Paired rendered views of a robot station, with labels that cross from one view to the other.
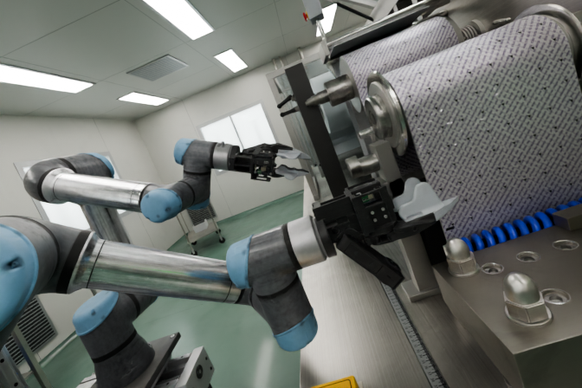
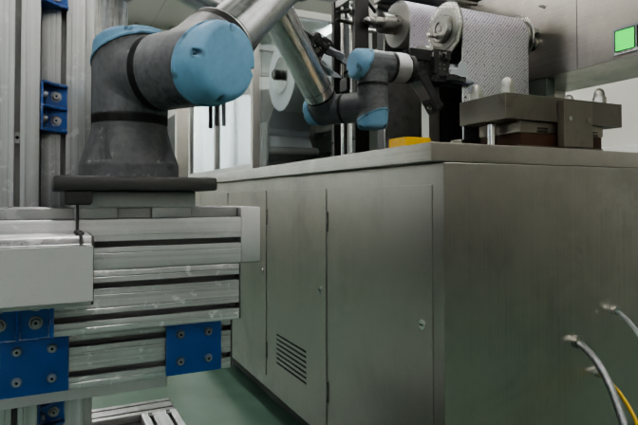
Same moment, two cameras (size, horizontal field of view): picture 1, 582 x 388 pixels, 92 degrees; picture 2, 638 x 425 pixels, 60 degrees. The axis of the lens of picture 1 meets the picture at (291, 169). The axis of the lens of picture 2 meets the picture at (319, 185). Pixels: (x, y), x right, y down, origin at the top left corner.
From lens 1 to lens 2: 121 cm
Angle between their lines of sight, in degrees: 32
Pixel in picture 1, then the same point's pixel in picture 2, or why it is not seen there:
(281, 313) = (381, 95)
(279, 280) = (385, 75)
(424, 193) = (462, 66)
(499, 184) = (491, 84)
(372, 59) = (423, 10)
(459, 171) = (477, 68)
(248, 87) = not seen: hidden behind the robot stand
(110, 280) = (292, 22)
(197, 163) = not seen: hidden behind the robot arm
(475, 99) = (491, 36)
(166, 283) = (309, 50)
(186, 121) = not seen: outside the picture
